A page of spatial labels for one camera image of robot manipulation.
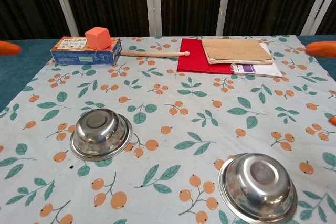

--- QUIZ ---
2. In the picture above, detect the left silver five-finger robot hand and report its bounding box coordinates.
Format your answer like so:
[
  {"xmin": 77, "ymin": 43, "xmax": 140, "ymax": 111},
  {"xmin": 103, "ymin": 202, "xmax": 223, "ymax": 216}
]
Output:
[{"xmin": 0, "ymin": 40, "xmax": 22, "ymax": 57}]

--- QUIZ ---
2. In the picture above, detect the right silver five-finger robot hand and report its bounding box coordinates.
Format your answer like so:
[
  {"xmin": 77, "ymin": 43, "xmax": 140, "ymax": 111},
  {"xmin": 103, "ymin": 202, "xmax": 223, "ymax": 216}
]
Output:
[{"xmin": 306, "ymin": 40, "xmax": 336, "ymax": 126}]

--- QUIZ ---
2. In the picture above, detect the steel bowl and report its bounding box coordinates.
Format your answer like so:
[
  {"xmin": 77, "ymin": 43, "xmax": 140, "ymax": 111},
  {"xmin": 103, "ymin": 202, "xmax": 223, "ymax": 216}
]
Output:
[
  {"xmin": 69, "ymin": 108, "xmax": 133, "ymax": 162},
  {"xmin": 217, "ymin": 152, "xmax": 299, "ymax": 224}
]

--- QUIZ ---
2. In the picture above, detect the floral tablecloth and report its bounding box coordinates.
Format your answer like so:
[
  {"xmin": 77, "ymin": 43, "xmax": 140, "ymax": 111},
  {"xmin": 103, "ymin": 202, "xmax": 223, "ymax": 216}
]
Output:
[{"xmin": 0, "ymin": 35, "xmax": 336, "ymax": 224}]

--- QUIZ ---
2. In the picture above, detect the teal table cover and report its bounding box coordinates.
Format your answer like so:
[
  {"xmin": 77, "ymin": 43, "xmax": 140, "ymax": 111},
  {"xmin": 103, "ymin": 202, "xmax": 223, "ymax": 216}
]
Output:
[{"xmin": 0, "ymin": 34, "xmax": 336, "ymax": 113}]

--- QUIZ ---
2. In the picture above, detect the white spiral notebook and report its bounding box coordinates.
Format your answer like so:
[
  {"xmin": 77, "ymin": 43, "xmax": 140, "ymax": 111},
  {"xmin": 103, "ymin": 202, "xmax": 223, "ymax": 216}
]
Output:
[{"xmin": 229, "ymin": 42, "xmax": 284, "ymax": 78}]

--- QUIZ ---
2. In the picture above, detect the blue and orange cardboard box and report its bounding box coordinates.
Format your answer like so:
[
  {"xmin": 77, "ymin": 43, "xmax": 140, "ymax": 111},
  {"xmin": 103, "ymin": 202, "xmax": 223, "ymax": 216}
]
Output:
[{"xmin": 50, "ymin": 37, "xmax": 122, "ymax": 66}]

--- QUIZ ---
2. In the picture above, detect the orange foam cube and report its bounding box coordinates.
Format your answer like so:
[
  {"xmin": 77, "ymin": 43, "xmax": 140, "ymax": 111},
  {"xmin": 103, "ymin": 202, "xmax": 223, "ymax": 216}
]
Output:
[{"xmin": 84, "ymin": 26, "xmax": 112, "ymax": 51}]

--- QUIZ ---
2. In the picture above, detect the brown paper notebook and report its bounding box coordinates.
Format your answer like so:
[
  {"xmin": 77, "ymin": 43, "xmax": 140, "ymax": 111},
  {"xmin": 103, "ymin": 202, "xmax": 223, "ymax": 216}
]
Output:
[{"xmin": 201, "ymin": 38, "xmax": 275, "ymax": 65}]

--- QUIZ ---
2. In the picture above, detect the red notebook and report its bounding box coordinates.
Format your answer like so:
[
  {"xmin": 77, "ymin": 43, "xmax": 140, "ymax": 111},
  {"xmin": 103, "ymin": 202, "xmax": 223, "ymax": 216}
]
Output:
[{"xmin": 176, "ymin": 38, "xmax": 236, "ymax": 75}]

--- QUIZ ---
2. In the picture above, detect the wooden drumstick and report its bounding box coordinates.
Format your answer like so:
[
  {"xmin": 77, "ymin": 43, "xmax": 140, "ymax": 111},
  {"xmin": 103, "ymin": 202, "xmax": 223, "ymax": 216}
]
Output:
[{"xmin": 120, "ymin": 50, "xmax": 191, "ymax": 58}]

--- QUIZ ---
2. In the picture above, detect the white frame post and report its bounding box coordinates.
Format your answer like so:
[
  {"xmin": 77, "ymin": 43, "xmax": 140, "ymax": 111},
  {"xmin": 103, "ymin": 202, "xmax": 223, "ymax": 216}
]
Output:
[
  {"xmin": 215, "ymin": 0, "xmax": 234, "ymax": 36},
  {"xmin": 300, "ymin": 0, "xmax": 336, "ymax": 36},
  {"xmin": 49, "ymin": 0, "xmax": 80, "ymax": 37},
  {"xmin": 144, "ymin": 0, "xmax": 162, "ymax": 37}
]

